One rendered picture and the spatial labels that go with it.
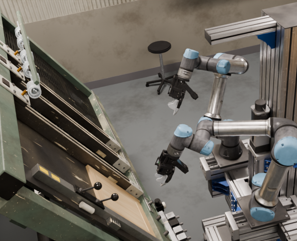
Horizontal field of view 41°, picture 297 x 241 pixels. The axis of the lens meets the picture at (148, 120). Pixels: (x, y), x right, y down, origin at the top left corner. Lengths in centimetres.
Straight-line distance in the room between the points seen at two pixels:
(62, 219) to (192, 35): 429
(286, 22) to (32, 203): 133
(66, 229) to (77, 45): 394
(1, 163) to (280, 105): 135
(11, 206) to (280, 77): 133
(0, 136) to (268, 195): 124
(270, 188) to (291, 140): 30
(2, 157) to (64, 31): 392
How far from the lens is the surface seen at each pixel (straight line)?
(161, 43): 523
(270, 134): 194
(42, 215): 160
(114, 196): 192
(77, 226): 168
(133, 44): 546
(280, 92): 207
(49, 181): 182
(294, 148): 181
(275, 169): 192
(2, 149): 154
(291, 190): 258
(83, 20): 526
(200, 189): 390
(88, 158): 235
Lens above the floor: 282
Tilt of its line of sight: 36 degrees down
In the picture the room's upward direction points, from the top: 10 degrees counter-clockwise
